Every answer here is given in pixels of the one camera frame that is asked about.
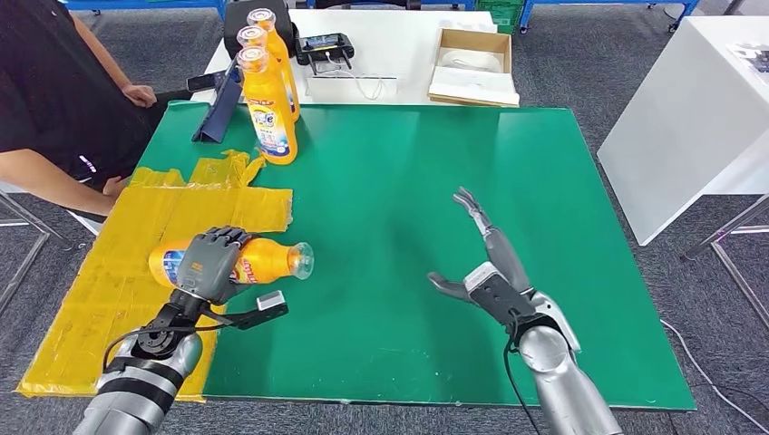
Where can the orange detergent bottle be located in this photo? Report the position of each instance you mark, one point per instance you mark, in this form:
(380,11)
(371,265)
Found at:
(285,60)
(270,261)
(252,37)
(270,114)

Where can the black chair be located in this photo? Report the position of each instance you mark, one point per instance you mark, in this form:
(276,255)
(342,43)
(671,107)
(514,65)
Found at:
(367,3)

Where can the green plastic crate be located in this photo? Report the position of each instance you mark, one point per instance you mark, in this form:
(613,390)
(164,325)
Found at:
(501,17)

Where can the white side table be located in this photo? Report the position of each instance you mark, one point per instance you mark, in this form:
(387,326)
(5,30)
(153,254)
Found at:
(679,120)

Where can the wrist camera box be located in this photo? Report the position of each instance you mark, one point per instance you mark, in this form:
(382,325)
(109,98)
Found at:
(495,294)
(270,302)

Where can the yellow taped sheet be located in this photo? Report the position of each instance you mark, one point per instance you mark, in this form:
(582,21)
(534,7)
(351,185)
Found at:
(90,324)

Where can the tablet in blue case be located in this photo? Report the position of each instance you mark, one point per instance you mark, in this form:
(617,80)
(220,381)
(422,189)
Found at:
(219,111)

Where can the small dark parts pile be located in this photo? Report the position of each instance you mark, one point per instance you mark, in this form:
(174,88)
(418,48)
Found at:
(754,57)

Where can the person's left hand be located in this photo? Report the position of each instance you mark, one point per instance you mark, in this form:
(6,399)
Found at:
(139,95)

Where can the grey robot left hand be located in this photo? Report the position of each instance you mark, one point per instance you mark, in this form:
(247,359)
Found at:
(207,267)

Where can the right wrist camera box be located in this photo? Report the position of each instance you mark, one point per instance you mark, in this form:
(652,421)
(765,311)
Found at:
(495,294)

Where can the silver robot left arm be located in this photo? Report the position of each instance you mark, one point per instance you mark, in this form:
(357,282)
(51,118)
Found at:
(144,378)

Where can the dark smartphone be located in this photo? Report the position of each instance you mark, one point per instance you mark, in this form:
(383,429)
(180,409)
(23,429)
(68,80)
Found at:
(204,81)

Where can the white desk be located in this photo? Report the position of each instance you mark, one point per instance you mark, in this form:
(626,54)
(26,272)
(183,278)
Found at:
(390,33)

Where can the person's right hand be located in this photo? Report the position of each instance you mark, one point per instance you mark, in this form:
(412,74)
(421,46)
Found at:
(114,187)

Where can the black zip case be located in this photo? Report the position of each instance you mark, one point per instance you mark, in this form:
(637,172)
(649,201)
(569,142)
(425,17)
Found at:
(231,24)

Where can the person's right forearm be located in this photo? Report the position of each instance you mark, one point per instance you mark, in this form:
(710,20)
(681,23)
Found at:
(48,180)

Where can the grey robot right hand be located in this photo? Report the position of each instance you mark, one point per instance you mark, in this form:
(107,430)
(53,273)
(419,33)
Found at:
(504,258)

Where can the white round item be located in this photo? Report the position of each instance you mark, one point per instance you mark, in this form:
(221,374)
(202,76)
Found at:
(470,60)

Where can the person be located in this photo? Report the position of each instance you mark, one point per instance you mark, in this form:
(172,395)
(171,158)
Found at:
(48,90)

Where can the person's left forearm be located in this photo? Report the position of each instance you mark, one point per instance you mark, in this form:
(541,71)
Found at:
(102,57)

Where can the blue metal rack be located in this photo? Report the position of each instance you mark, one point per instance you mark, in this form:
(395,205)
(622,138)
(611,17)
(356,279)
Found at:
(162,6)
(601,2)

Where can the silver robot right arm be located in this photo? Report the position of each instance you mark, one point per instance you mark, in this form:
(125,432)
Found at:
(559,372)

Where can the green table board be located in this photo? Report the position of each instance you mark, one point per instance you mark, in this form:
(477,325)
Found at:
(420,192)

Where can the open cardboard box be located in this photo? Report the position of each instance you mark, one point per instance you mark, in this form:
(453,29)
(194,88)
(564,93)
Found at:
(476,87)

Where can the metal chair frame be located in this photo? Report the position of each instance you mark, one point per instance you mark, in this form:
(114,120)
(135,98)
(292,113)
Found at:
(24,276)

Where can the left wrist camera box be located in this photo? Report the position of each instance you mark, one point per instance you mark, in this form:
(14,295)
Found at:
(270,302)

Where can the white flat box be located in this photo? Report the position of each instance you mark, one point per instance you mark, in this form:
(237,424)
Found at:
(337,89)

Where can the metal table legs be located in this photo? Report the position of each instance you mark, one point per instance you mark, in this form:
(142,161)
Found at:
(727,233)

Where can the black remote controller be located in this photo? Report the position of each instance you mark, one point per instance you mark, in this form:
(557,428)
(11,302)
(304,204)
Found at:
(323,45)

